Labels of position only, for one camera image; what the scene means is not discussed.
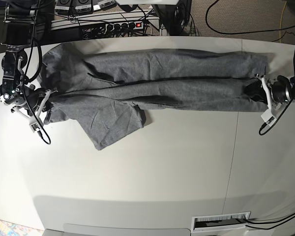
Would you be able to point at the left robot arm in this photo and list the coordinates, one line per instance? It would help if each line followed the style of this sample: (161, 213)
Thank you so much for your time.
(292, 79)

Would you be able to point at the white table leg column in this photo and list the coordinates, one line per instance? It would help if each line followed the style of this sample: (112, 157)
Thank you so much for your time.
(162, 29)

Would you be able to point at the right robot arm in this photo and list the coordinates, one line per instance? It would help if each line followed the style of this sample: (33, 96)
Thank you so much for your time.
(20, 20)

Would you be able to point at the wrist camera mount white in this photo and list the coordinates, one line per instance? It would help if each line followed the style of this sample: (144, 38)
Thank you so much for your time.
(33, 117)
(273, 111)

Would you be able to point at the black power strip red switch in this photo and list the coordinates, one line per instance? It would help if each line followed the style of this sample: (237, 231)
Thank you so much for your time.
(132, 26)

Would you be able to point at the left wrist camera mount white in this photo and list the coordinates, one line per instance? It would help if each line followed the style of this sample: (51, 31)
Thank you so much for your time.
(273, 111)

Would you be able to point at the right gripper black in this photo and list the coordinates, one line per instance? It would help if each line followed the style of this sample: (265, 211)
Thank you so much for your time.
(33, 96)

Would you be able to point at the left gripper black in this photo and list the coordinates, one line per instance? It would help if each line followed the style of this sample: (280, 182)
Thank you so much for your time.
(281, 91)

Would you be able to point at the grey T-shirt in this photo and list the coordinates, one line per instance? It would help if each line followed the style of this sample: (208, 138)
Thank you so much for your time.
(107, 94)

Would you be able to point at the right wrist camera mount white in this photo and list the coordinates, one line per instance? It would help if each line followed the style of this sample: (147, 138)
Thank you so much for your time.
(33, 117)

